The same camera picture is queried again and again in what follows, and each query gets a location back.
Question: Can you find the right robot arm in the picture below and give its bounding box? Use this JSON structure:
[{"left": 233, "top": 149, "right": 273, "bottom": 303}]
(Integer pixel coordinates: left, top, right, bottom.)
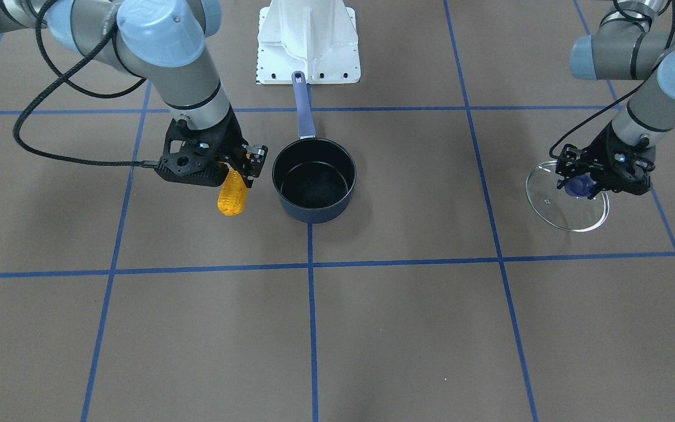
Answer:
[{"left": 0, "top": 1, "right": 267, "bottom": 189}]

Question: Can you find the blue saucepan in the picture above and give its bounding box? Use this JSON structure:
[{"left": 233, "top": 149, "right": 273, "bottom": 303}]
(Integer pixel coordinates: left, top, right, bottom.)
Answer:
[{"left": 271, "top": 70, "right": 358, "bottom": 224}]

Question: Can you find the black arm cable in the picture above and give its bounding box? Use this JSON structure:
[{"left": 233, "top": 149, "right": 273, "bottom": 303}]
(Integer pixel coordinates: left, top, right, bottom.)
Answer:
[{"left": 12, "top": 0, "right": 162, "bottom": 169}]

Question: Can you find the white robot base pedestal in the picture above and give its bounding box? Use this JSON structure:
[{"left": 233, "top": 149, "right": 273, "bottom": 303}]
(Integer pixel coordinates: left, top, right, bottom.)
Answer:
[{"left": 255, "top": 1, "right": 362, "bottom": 85}]

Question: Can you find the yellow corn cob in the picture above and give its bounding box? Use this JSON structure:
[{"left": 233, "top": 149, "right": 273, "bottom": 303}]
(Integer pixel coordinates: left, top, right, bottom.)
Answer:
[{"left": 217, "top": 169, "right": 249, "bottom": 216}]

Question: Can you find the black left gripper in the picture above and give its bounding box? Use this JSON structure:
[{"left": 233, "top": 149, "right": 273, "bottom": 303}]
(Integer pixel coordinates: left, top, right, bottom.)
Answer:
[{"left": 598, "top": 124, "right": 656, "bottom": 176}]

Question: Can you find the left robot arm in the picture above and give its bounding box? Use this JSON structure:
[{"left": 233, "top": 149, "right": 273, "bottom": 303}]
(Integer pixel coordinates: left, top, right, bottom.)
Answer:
[{"left": 570, "top": 1, "right": 675, "bottom": 181}]

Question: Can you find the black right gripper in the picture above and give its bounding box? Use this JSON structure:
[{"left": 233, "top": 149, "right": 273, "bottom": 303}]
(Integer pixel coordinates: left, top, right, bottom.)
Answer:
[{"left": 192, "top": 107, "right": 268, "bottom": 189}]

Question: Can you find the glass pot lid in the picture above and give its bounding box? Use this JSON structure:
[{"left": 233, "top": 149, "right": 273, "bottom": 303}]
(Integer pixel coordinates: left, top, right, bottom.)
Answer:
[{"left": 525, "top": 161, "right": 610, "bottom": 233}]

